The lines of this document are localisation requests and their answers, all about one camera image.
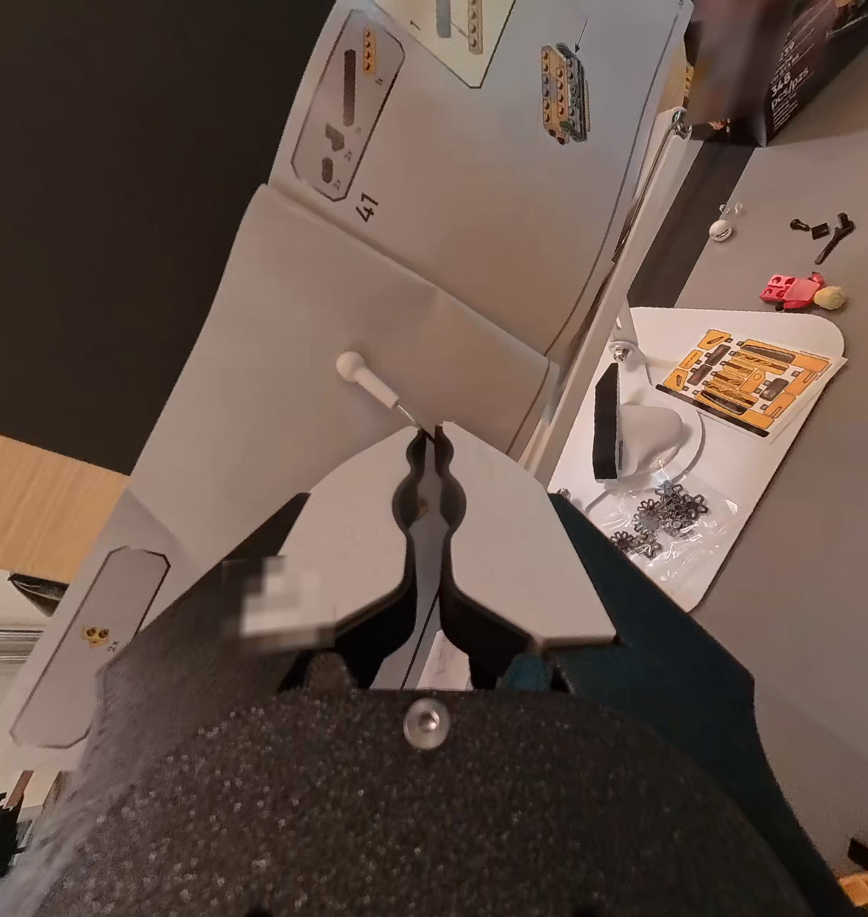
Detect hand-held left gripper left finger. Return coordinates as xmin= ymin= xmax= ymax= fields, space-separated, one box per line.
xmin=282 ymin=427 xmax=428 ymax=690

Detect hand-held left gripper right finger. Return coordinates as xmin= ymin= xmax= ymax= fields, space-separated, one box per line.
xmin=434 ymin=421 xmax=619 ymax=690

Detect white ball-tipped pin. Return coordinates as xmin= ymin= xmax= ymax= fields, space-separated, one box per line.
xmin=336 ymin=350 xmax=429 ymax=438

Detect toy instruction booklet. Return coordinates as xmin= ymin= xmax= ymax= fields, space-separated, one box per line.
xmin=4 ymin=0 xmax=696 ymax=771

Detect clear bag of dark parts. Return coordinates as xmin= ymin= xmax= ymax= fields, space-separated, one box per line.
xmin=559 ymin=462 xmax=741 ymax=577

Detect grey black-edged holder wedge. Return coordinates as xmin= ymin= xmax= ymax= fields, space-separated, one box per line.
xmin=590 ymin=360 xmax=693 ymax=482

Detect white rounded board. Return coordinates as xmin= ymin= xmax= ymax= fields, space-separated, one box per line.
xmin=549 ymin=307 xmax=847 ymax=613

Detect yellow black sticker sheet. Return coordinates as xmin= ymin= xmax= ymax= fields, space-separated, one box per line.
xmin=651 ymin=326 xmax=850 ymax=441

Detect tan wooden surface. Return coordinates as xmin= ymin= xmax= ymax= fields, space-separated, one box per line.
xmin=0 ymin=427 xmax=130 ymax=581

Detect red toy minifigure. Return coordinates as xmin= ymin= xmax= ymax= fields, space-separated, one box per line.
xmin=758 ymin=271 xmax=849 ymax=314

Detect black flat surface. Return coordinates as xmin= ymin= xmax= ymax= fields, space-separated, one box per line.
xmin=0 ymin=0 xmax=335 ymax=477

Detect black toy wrench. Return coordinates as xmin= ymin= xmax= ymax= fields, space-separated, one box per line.
xmin=815 ymin=211 xmax=857 ymax=266

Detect yellow and black toy bricks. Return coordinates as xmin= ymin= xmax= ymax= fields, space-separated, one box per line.
xmin=837 ymin=837 xmax=868 ymax=917

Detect black toy set box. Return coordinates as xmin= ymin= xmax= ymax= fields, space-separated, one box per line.
xmin=681 ymin=0 xmax=868 ymax=149

